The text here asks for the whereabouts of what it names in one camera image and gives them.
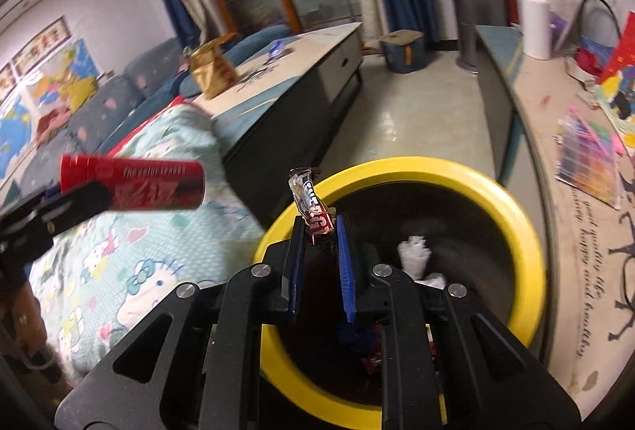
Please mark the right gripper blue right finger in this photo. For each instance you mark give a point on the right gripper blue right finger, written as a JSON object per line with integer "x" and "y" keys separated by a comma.
{"x": 346, "y": 263}

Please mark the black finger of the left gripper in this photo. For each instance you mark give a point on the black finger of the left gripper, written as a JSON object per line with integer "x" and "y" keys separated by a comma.
{"x": 58, "y": 211}

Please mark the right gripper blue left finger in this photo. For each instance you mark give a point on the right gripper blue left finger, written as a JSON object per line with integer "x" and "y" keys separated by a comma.
{"x": 294, "y": 264}

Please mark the red snickers candy wrapper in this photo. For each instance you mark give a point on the red snickers candy wrapper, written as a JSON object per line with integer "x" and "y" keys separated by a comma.
{"x": 318, "y": 217}

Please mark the white printed plastic bag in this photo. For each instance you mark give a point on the white printed plastic bag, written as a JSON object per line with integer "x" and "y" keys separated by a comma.
{"x": 434, "y": 280}

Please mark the red cylindrical candy tube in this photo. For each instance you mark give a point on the red cylindrical candy tube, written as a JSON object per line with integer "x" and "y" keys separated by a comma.
{"x": 138, "y": 184}

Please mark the person's left hand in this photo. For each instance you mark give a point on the person's left hand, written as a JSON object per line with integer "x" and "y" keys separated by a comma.
{"x": 25, "y": 343}

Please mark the hello kitty patterned blanket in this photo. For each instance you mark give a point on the hello kitty patterned blanket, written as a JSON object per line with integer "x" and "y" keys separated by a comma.
{"x": 103, "y": 276}

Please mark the pile of clothes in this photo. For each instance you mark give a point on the pile of clothes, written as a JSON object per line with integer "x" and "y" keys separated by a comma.
{"x": 50, "y": 124}

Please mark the world map poster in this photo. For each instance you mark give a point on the world map poster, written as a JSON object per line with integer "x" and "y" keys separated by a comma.
{"x": 15, "y": 131}

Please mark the coffee table with drawer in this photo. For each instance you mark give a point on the coffee table with drawer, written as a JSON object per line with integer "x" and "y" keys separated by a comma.
{"x": 284, "y": 114}

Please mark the blue grey sofa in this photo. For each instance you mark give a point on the blue grey sofa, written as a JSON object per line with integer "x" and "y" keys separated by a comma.
{"x": 147, "y": 84}

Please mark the china map poster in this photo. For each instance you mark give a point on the china map poster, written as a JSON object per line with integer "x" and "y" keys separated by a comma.
{"x": 66, "y": 80}

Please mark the calligraphy scroll left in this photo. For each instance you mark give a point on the calligraphy scroll left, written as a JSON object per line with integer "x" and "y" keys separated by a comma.
{"x": 7, "y": 81}

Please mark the calligraphy scroll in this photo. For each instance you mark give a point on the calligraphy scroll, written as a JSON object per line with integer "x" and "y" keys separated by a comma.
{"x": 41, "y": 46}
{"x": 7, "y": 81}

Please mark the brown paper bag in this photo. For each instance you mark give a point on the brown paper bag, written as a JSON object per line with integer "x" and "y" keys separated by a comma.
{"x": 212, "y": 71}

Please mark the calligraphy scroll right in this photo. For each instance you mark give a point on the calligraphy scroll right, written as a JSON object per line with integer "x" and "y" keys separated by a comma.
{"x": 41, "y": 46}

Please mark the blue white candy wrapper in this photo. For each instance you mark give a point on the blue white candy wrapper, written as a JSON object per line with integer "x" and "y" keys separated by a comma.
{"x": 277, "y": 50}

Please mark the dark blue storage stool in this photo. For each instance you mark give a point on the dark blue storage stool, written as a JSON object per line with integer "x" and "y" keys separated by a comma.
{"x": 404, "y": 51}

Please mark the tv cabinet with tablecloth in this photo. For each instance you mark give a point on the tv cabinet with tablecloth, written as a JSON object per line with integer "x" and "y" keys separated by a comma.
{"x": 588, "y": 334}

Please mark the colourful paint palette box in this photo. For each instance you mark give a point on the colourful paint palette box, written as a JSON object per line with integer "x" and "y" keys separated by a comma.
{"x": 586, "y": 159}

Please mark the white paper towel roll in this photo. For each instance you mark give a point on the white paper towel roll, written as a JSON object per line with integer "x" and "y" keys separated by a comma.
{"x": 536, "y": 30}

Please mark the colourful painted canvas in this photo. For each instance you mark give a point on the colourful painted canvas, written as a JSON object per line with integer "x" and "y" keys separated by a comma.
{"x": 615, "y": 91}

